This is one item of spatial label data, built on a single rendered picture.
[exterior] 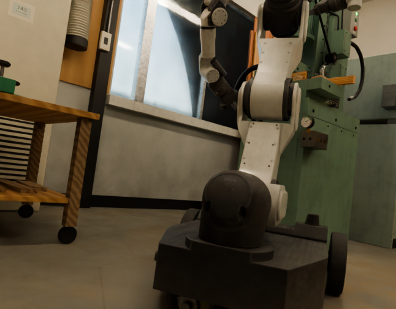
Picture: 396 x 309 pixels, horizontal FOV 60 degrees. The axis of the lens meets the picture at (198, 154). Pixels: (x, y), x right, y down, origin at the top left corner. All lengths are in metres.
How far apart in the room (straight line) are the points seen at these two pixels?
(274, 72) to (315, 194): 0.91
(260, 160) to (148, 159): 1.92
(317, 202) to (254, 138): 0.92
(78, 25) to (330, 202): 1.91
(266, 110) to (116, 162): 1.80
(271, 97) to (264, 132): 0.11
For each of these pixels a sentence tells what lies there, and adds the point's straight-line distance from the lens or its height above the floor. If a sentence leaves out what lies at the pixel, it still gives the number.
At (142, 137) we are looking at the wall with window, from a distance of 2.86.
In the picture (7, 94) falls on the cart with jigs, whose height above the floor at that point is 0.52.
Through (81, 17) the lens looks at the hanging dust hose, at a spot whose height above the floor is 1.26.
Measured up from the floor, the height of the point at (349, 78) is 0.92.
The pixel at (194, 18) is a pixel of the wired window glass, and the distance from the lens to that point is 3.49.
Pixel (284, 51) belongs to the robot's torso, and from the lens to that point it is 1.25.
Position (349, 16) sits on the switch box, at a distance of 2.45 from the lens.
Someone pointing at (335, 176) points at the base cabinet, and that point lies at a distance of 2.08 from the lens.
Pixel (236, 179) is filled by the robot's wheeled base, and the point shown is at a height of 0.34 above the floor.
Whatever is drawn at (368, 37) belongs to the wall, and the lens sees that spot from 4.80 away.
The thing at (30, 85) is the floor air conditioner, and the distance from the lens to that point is 2.20.
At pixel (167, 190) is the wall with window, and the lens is 3.04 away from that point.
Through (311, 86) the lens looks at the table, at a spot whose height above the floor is 0.85.
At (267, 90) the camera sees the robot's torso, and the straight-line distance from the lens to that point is 1.12.
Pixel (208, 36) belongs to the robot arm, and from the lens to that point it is 1.64.
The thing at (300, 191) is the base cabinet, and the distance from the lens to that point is 1.80.
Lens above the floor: 0.33
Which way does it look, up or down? 3 degrees up
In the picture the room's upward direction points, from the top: 7 degrees clockwise
